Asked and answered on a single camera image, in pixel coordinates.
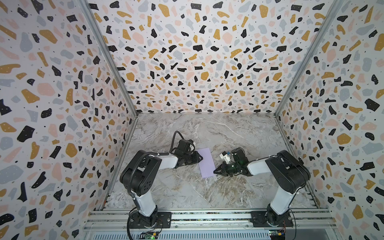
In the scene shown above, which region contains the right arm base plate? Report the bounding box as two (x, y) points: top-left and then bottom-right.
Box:
(250, 211), (294, 228)

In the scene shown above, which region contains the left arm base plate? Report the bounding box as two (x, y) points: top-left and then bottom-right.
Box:
(128, 211), (172, 229)

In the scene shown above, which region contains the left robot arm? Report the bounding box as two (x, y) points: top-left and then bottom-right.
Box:
(120, 140), (203, 219)

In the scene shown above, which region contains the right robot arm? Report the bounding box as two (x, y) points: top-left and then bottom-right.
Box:
(213, 148), (311, 216)

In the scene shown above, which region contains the aluminium corner post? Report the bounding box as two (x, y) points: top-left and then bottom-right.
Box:
(78, 0), (138, 119)
(274, 0), (343, 119)

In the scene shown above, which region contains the left circuit board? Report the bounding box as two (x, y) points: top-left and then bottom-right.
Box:
(138, 231), (160, 240)

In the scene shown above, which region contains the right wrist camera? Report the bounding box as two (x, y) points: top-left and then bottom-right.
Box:
(219, 152), (232, 164)

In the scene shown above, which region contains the lilac square paper sheet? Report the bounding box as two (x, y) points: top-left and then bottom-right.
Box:
(197, 148), (216, 179)

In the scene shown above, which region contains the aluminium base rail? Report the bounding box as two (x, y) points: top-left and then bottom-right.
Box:
(81, 209), (343, 240)

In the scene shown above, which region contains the right aluminium corner post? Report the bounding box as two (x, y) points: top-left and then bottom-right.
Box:
(274, 0), (343, 119)

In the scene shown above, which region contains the right circuit board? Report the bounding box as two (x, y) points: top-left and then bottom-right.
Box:
(269, 230), (286, 240)

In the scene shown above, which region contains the left aluminium corner post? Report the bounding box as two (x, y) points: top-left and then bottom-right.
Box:
(78, 0), (138, 119)

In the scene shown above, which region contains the circuit board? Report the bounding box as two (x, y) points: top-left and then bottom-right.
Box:
(138, 231), (160, 240)
(269, 230), (286, 240)

